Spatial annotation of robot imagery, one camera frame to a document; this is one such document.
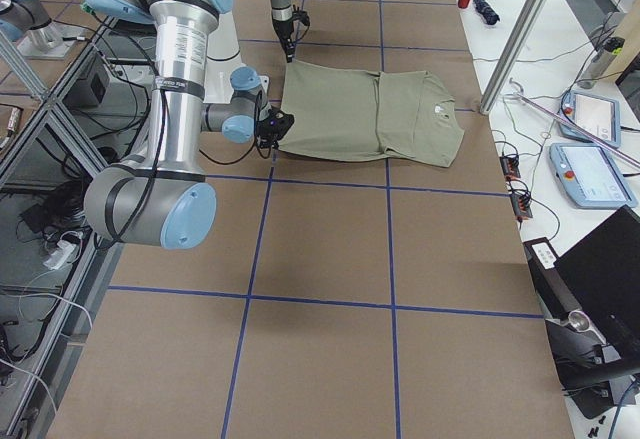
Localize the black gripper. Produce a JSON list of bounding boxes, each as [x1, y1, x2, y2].
[[254, 107, 295, 149], [272, 6, 310, 63]]

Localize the olive green long-sleeve shirt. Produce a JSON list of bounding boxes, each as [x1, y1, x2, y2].
[[280, 61, 464, 168]]

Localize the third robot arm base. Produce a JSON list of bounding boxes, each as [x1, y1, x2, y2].
[[1, 0, 85, 59]]

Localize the dark blue folded umbrella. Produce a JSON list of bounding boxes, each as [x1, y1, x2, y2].
[[473, 0, 500, 26]]

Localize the white power strip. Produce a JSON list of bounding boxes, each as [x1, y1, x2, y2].
[[43, 239, 78, 270]]

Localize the orange black connector board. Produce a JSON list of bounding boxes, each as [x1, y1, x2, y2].
[[499, 155, 521, 181]]

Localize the upper blue teach pendant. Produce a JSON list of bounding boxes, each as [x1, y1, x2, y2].
[[559, 91, 621, 148]]

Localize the blue teach pendant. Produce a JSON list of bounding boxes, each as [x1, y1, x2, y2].
[[559, 91, 621, 148], [549, 143, 638, 210]]

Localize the lower blue teach pendant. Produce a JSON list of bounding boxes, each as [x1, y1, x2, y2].
[[549, 143, 638, 210]]

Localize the black monitor on stand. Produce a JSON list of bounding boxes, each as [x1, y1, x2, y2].
[[524, 206, 639, 419]]

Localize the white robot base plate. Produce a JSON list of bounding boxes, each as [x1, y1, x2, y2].
[[204, 12, 245, 104]]

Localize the grey aluminium post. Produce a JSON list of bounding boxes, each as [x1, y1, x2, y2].
[[479, 0, 547, 115]]

